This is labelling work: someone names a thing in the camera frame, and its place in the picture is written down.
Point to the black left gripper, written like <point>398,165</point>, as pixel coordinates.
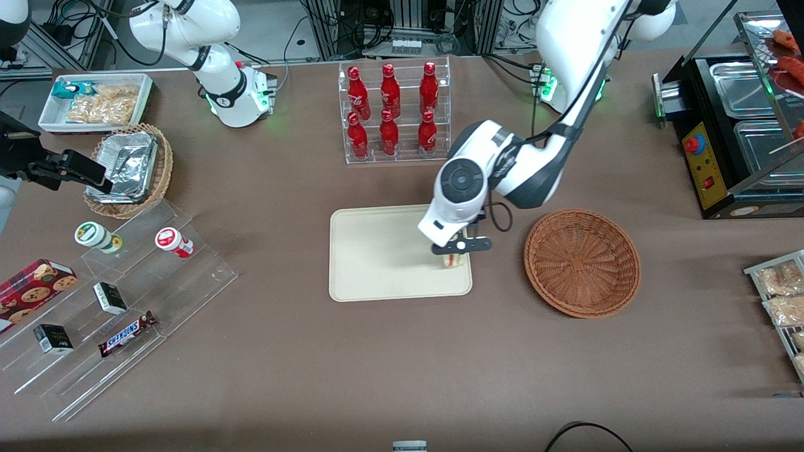
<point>478,219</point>

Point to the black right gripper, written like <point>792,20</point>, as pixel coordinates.
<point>17,154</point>

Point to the triangular sandwich wedge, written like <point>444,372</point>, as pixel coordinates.
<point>454,260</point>

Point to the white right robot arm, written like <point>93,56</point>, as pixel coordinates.
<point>188,31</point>

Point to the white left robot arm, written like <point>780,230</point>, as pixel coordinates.
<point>565,44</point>

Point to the tan wicker basket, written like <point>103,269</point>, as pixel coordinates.
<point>160,179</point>

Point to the beige rectangular tray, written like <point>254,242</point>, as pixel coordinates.
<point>377,257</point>

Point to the round brown wicker basket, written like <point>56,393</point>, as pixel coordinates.
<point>581,263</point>

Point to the silver foil container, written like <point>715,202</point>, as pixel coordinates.
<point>129,163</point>

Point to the green lidded white cup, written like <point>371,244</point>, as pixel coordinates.
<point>94,236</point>

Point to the white rectangular snack bin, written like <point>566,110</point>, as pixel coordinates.
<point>53,116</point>

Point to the clear bag of crackers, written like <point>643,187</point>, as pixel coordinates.
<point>103,107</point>

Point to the teal snack packet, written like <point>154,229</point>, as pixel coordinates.
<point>69,89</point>

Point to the red lidded white cup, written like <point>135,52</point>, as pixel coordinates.
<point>173,242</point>

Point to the clear acrylic bottle rack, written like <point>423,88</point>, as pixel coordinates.
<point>408,157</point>

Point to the small black carton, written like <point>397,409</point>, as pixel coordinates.
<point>53,339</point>
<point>110,297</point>

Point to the red cola bottle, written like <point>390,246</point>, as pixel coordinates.
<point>358,94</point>
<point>389,135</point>
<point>429,88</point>
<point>427,133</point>
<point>390,91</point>
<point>357,138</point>

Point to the red cookie box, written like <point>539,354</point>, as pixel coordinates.
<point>31,292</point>

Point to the clear acrylic stepped shelf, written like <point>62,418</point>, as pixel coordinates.
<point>157,289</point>

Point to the black power adapter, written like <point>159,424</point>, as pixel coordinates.
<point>56,29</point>

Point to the Snickers chocolate bar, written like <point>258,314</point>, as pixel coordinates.
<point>125,333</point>

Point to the small grey device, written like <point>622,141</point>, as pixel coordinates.
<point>409,446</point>

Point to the white power strip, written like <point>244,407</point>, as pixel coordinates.
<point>405,46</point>

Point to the black hot food warmer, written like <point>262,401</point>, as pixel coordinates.
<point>703,176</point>

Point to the steel warmer pan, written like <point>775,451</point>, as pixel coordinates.
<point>763,150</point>
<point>741,88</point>

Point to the clear bag of pastry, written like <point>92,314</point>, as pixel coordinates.
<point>800,364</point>
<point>782,279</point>
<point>785,311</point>
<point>799,340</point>

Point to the red sausage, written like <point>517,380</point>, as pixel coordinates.
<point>793,70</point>
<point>788,39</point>

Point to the aluminium frame rack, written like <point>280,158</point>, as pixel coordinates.
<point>408,19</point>

